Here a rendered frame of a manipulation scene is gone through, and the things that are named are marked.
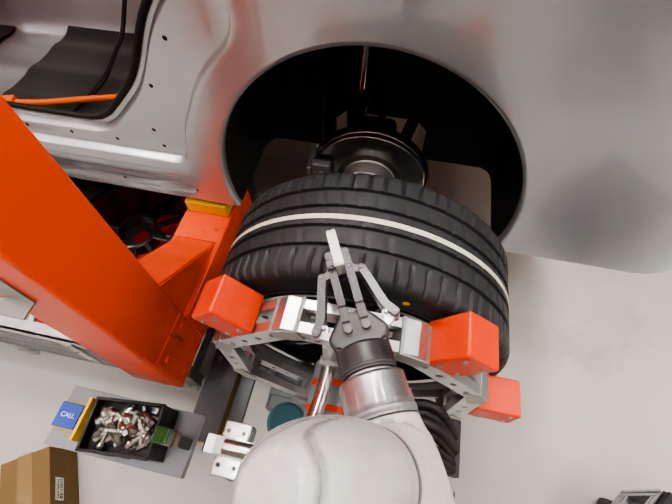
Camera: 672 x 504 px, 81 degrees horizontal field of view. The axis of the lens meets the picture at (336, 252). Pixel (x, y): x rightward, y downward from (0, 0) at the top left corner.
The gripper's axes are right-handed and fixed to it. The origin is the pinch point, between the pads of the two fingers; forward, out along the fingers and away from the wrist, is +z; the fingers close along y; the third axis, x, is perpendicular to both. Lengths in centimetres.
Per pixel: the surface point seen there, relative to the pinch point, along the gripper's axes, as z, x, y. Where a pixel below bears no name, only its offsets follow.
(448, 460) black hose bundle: -30.2, -22.2, 8.8
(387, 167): 43, -29, 21
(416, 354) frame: -16.2, -9.4, 7.9
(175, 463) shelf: -10, -68, -59
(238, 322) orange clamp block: -3.2, -8.2, -19.2
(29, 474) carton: 3, -87, -120
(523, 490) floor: -39, -129, 45
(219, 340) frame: -0.7, -17.9, -26.2
